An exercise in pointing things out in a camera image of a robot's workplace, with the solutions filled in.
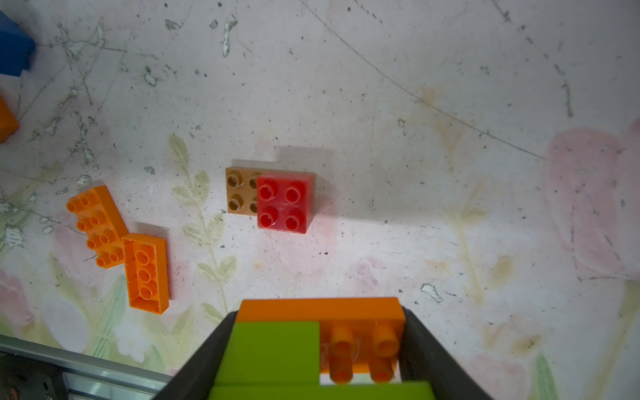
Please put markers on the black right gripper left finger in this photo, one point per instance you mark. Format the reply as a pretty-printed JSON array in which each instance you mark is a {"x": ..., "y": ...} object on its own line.
[{"x": 196, "y": 378}]

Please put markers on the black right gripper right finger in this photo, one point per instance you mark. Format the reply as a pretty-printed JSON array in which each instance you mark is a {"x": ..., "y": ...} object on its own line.
[{"x": 422, "y": 358}]

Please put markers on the green long lego brick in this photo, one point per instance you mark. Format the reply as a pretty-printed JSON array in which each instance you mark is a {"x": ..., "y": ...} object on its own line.
[{"x": 418, "y": 390}]

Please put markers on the orange 2x4 lego plate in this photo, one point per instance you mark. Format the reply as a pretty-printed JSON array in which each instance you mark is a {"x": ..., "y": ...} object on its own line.
[{"x": 357, "y": 335}]

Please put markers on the green square lego brick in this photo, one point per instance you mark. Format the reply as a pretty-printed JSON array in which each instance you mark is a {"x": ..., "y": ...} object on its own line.
[{"x": 271, "y": 353}]

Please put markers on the red square lego brick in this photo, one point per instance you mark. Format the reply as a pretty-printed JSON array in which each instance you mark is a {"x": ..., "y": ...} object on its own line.
[{"x": 286, "y": 201}]

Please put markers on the tan 2x4 lego plate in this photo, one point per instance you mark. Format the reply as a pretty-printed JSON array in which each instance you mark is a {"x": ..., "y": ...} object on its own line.
[{"x": 242, "y": 186}]

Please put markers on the small orange lego brick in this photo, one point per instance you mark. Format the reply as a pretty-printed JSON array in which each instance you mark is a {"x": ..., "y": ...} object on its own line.
[{"x": 8, "y": 122}]

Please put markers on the aluminium front rail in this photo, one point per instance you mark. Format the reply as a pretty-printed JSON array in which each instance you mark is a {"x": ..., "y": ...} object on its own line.
[{"x": 34, "y": 371}]

